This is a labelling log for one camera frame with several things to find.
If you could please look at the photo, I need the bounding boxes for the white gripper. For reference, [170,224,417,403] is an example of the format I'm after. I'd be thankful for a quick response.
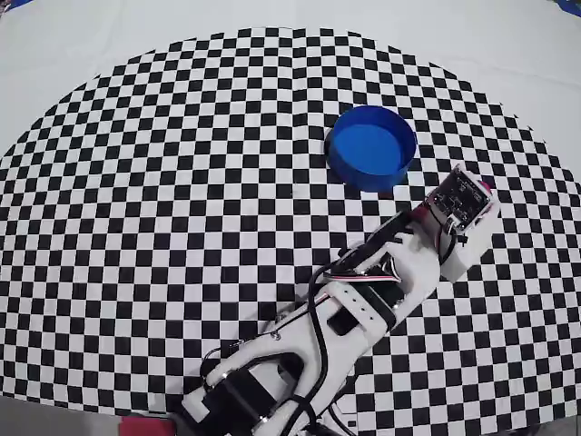
[438,197,501,280]

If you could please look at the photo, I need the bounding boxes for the blue round box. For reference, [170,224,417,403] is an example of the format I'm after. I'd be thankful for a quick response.
[325,104,418,192]

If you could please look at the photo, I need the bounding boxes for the black white checkered mat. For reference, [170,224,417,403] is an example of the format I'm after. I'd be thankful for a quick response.
[0,0,581,426]

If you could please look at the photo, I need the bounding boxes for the red flat case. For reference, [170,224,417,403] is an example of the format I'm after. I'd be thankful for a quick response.
[118,416,177,436]

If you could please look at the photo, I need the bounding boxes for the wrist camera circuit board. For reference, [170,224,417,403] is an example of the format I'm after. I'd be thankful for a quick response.
[426,165,494,233]

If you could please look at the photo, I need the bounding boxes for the red white servo wires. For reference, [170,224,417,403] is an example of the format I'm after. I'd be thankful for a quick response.
[317,265,405,303]

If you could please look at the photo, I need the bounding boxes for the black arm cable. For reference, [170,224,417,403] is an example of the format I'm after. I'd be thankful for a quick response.
[199,270,355,436]

